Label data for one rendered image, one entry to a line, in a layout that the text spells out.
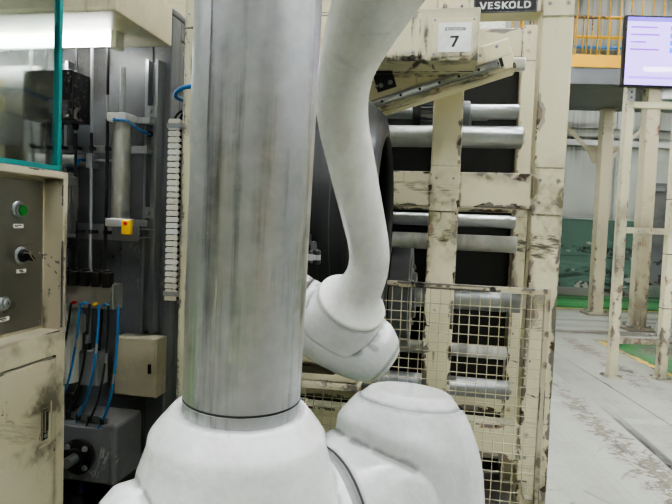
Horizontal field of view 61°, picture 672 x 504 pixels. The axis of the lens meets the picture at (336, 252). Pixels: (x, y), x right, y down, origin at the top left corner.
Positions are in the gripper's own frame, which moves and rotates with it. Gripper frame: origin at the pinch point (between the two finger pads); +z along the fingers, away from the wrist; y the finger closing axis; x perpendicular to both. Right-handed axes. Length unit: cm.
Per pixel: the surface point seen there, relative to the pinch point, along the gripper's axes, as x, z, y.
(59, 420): 45, -2, 59
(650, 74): -74, 393, -180
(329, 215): -5.5, 3.7, -4.5
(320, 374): 32.5, 9.9, -1.4
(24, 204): -6, -1, 64
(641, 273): 132, 617, -262
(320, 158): -17.1, 7.9, -1.6
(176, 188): -8.2, 26.9, 41.1
